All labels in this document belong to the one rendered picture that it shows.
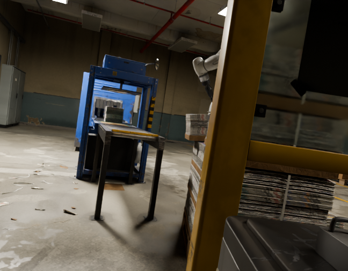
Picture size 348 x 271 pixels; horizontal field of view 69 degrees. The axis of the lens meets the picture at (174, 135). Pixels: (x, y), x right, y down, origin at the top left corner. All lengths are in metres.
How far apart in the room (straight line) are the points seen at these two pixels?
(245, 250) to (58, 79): 10.94
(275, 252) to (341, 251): 0.08
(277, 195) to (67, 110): 10.44
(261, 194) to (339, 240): 0.62
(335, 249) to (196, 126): 1.80
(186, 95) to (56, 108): 5.57
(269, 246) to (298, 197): 0.66
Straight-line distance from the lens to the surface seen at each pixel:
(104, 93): 5.98
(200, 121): 2.15
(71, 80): 11.17
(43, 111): 11.21
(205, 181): 0.62
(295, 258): 0.44
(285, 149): 0.66
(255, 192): 1.02
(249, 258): 0.42
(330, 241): 0.45
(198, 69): 2.32
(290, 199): 1.09
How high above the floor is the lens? 0.96
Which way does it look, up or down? 3 degrees down
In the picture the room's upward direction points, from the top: 9 degrees clockwise
